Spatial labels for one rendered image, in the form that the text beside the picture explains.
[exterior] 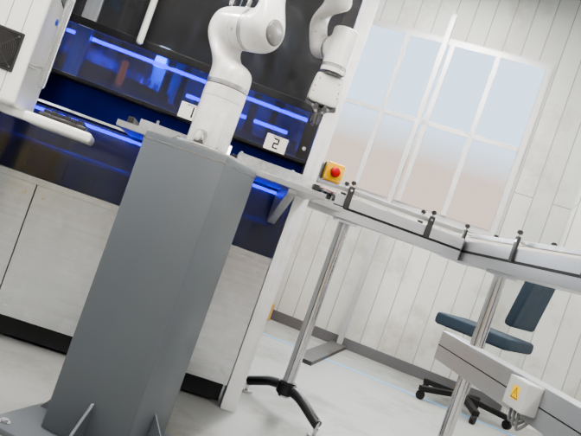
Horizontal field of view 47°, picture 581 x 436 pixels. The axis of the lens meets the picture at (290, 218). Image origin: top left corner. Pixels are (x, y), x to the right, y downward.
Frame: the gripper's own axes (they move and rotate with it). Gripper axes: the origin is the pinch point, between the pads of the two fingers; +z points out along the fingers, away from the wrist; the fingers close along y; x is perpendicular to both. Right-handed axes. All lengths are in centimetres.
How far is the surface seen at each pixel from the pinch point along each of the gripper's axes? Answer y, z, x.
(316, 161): -10.1, 9.3, -34.8
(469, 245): -82, 19, -43
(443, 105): -123, -89, -277
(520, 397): -79, 61, 37
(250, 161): 15.9, 20.5, 2.6
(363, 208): -36, 19, -46
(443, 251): -74, 25, -45
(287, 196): -0.2, 27.0, -4.7
